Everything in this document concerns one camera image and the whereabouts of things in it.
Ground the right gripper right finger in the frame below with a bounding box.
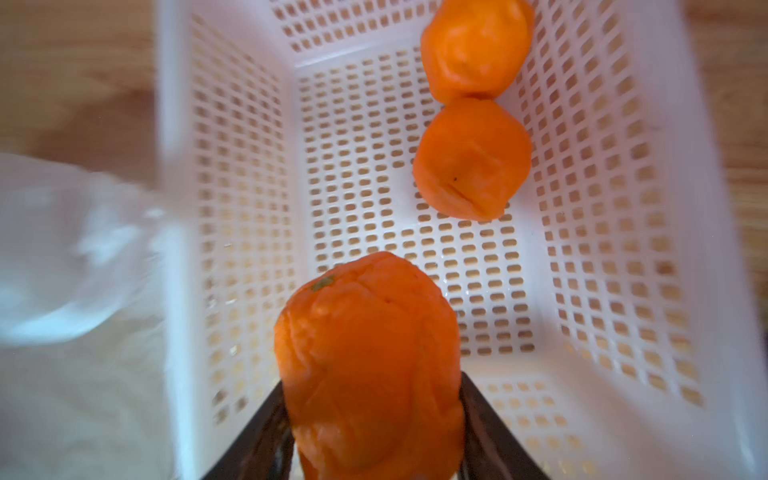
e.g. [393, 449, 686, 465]
[458, 372, 549, 480]

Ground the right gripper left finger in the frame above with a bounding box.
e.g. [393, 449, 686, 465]
[203, 382, 295, 480]

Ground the orange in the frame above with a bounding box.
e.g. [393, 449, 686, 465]
[274, 252, 465, 479]
[413, 98, 532, 222]
[420, 0, 535, 105]

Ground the white printed plastic bag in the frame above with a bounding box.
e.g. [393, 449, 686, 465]
[1, 154, 176, 479]

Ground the white perforated plastic basket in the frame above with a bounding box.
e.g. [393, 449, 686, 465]
[155, 1, 767, 479]

